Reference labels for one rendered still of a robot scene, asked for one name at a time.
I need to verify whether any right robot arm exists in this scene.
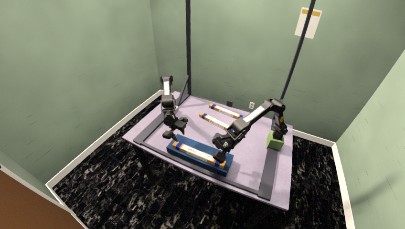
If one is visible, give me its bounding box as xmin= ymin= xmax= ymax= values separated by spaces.
xmin=160 ymin=75 xmax=187 ymax=131

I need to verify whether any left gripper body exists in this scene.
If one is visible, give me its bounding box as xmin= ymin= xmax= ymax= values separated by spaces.
xmin=213 ymin=146 xmax=235 ymax=164

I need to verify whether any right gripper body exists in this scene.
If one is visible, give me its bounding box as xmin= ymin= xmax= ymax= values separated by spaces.
xmin=162 ymin=116 xmax=188 ymax=139

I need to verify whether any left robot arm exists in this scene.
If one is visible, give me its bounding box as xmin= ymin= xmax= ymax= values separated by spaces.
xmin=212 ymin=98 xmax=288 ymax=149

